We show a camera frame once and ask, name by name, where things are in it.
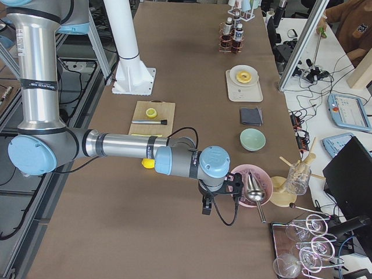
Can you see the glass jar with sticks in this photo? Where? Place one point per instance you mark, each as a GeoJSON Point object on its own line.
{"type": "Point", "coordinates": [298, 179]}

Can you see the halved lemon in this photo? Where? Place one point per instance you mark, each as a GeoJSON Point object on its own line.
{"type": "Point", "coordinates": [151, 113]}

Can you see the wine glass rack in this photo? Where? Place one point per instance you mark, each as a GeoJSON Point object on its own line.
{"type": "Point", "coordinates": [303, 247]}

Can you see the cream serving tray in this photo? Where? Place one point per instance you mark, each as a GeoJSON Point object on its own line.
{"type": "Point", "coordinates": [238, 93]}

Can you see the blue teach pendant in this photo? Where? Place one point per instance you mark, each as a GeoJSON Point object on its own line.
{"type": "Point", "coordinates": [348, 112]}
{"type": "Point", "coordinates": [334, 144]}

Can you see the green ceramic bowl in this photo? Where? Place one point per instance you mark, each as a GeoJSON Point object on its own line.
{"type": "Point", "coordinates": [252, 139]}

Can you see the aluminium frame post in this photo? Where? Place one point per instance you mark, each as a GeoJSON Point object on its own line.
{"type": "Point", "coordinates": [309, 28]}

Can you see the tea bottle in rack right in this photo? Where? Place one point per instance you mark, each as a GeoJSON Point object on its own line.
{"type": "Point", "coordinates": [236, 19]}

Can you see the whole lemon upper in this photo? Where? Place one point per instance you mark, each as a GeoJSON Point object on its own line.
{"type": "Point", "coordinates": [148, 163]}

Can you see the grey folded cloth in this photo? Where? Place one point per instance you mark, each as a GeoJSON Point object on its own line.
{"type": "Point", "coordinates": [251, 116]}

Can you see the pink bowl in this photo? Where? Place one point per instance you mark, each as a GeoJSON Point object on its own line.
{"type": "Point", "coordinates": [261, 176]}

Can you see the black laptop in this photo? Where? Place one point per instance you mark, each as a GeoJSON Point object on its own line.
{"type": "Point", "coordinates": [348, 179]}

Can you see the white round plate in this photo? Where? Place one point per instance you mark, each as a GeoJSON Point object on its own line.
{"type": "Point", "coordinates": [250, 69]}

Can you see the tea bottle in rack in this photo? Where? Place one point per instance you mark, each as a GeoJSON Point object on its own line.
{"type": "Point", "coordinates": [238, 33]}
{"type": "Point", "coordinates": [236, 19]}

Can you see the glazed donut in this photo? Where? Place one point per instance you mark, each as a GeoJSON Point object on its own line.
{"type": "Point", "coordinates": [243, 77]}

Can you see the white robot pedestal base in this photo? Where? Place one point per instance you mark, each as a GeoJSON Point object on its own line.
{"type": "Point", "coordinates": [132, 76]}

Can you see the steel muddler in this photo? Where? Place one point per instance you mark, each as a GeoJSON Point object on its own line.
{"type": "Point", "coordinates": [150, 122]}

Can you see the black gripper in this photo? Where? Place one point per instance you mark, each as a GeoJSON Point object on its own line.
{"type": "Point", "coordinates": [205, 193]}

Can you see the metal ice scoop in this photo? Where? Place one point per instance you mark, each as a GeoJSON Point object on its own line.
{"type": "Point", "coordinates": [255, 194]}

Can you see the white wire cup rack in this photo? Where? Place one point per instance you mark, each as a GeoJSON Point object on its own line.
{"type": "Point", "coordinates": [245, 9]}

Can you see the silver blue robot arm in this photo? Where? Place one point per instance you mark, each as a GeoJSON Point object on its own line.
{"type": "Point", "coordinates": [44, 142]}

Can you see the copper wire bottle rack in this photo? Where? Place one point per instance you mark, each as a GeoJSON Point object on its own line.
{"type": "Point", "coordinates": [226, 42]}

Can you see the wooden cup tree stand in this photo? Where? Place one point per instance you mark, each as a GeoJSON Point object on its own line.
{"type": "Point", "coordinates": [280, 196]}

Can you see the wooden cutting board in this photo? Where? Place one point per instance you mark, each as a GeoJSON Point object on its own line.
{"type": "Point", "coordinates": [165, 110]}

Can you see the tea bottle in rack left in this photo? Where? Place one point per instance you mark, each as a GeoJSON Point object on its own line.
{"type": "Point", "coordinates": [238, 33]}

